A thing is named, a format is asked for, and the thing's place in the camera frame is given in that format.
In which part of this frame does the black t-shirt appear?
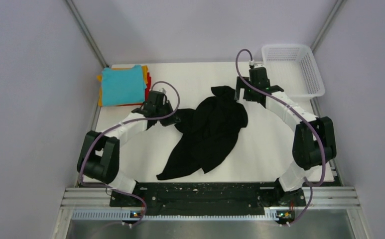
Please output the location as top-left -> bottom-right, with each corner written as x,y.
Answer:
156,86 -> 248,180

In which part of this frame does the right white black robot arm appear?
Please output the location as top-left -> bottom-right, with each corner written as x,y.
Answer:
235,67 -> 337,205

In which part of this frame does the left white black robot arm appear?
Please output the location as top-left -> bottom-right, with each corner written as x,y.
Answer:
77,90 -> 180,206

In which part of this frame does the white plastic basket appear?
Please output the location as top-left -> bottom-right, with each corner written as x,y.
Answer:
261,44 -> 325,101

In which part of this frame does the folded yellow t-shirt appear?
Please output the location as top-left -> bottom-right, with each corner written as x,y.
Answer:
96,65 -> 150,108

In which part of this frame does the folded cyan t-shirt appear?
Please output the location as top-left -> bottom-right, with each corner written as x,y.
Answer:
100,64 -> 147,108

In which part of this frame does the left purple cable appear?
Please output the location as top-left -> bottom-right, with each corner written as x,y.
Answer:
78,81 -> 181,228

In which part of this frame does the purple cable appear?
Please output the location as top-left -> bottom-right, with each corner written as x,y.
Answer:
235,49 -> 327,228
78,81 -> 181,228

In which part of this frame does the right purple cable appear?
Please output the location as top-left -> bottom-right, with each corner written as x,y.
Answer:
235,49 -> 327,228

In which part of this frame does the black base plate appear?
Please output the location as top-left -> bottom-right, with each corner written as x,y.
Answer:
110,182 -> 306,216

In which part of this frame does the white slotted cable duct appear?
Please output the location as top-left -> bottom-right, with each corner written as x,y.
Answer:
72,209 -> 292,221

